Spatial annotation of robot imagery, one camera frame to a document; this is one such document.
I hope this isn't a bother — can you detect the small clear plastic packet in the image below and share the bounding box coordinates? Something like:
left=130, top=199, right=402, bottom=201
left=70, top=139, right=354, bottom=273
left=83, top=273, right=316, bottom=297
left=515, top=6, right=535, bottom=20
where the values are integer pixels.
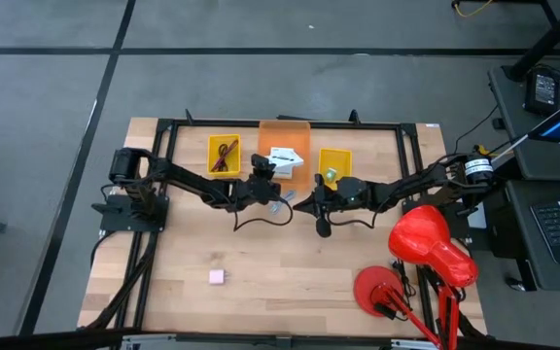
left=267, top=190, right=297, bottom=215

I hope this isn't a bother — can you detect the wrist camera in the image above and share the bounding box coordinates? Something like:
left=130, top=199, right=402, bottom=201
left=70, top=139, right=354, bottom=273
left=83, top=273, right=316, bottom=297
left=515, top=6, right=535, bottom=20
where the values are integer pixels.
left=314, top=216, right=333, bottom=239
left=251, top=153, right=275, bottom=180

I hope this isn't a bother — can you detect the black side desk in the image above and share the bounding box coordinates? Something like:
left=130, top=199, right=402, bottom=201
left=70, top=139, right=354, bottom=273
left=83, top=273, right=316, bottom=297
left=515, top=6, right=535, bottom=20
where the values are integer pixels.
left=457, top=65, right=560, bottom=293

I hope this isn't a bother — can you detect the black power adapter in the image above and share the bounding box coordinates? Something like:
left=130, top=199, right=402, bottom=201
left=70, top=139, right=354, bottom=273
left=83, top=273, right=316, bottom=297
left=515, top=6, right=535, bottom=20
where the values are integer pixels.
left=525, top=66, right=560, bottom=117

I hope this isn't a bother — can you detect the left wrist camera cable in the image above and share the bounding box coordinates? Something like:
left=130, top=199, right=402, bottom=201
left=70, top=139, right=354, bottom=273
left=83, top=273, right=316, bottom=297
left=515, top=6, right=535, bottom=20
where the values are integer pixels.
left=233, top=198, right=295, bottom=232

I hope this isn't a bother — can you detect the maroon cable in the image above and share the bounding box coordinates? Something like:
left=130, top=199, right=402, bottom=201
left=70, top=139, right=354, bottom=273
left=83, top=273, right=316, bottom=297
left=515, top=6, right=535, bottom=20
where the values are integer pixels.
left=214, top=139, right=239, bottom=172

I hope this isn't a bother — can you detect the red desk lamp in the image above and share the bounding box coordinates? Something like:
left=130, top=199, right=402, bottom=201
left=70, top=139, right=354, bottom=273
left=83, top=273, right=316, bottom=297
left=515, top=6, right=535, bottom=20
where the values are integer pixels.
left=352, top=203, right=480, bottom=350

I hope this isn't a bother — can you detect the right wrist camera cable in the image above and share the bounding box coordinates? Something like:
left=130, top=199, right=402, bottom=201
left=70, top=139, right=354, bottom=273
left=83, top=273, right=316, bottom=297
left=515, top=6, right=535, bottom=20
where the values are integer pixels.
left=332, top=208, right=378, bottom=229

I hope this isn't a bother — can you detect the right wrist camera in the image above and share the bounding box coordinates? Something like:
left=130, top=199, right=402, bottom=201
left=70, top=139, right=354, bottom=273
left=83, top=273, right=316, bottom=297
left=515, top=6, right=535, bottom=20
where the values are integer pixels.
left=314, top=216, right=333, bottom=239

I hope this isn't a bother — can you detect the yellow plastic basket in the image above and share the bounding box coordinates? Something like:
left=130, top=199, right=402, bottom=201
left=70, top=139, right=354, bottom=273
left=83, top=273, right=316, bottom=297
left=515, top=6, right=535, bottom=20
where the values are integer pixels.
left=206, top=133, right=242, bottom=178
left=317, top=148, right=354, bottom=191

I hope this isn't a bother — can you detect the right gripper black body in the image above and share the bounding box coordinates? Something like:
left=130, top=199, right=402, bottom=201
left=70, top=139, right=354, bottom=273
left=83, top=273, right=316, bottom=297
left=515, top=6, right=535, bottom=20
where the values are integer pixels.
left=312, top=173, right=374, bottom=211

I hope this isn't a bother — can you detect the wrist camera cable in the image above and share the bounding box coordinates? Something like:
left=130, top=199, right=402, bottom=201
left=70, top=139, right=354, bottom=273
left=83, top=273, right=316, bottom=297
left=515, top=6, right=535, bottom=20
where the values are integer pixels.
left=233, top=198, right=295, bottom=232
left=332, top=208, right=378, bottom=229

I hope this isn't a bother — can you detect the white paper sheet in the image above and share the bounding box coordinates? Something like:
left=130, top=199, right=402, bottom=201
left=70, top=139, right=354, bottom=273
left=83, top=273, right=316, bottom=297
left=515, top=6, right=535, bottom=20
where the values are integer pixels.
left=468, top=202, right=488, bottom=229

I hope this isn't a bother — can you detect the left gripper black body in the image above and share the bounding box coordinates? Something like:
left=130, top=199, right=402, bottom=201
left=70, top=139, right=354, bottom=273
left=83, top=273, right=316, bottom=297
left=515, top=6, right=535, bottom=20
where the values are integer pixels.
left=234, top=175, right=282, bottom=208

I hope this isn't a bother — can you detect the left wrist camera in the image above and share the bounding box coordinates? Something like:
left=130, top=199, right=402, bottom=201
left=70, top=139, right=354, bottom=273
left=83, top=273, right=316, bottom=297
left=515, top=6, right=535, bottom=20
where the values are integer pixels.
left=251, top=153, right=275, bottom=180

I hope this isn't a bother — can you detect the yellow floor cable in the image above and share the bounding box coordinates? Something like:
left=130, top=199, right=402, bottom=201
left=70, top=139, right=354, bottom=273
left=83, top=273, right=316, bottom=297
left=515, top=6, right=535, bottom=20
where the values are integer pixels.
left=451, top=0, right=495, bottom=19

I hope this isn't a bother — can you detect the black floor cable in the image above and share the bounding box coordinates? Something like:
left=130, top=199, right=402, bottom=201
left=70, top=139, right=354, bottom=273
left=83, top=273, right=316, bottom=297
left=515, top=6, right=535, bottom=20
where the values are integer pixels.
left=447, top=104, right=501, bottom=159

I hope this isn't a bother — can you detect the silver aluminium bracket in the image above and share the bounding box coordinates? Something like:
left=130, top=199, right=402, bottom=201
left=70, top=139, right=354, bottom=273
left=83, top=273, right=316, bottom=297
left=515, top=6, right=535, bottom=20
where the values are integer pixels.
left=123, top=332, right=177, bottom=350
left=390, top=338, right=439, bottom=350

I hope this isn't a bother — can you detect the black stand leg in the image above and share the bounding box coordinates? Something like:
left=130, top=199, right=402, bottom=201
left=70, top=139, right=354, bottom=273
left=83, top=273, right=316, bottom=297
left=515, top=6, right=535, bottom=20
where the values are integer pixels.
left=503, top=0, right=560, bottom=82

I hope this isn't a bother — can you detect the black aluminium table frame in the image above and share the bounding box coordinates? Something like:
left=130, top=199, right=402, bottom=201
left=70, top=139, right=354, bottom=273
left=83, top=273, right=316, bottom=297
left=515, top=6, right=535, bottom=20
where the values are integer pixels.
left=78, top=109, right=488, bottom=350

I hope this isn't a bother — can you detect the translucent orange plastic bin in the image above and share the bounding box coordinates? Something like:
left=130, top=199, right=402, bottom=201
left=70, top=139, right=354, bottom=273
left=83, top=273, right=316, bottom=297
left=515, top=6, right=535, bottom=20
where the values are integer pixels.
left=257, top=120, right=312, bottom=192

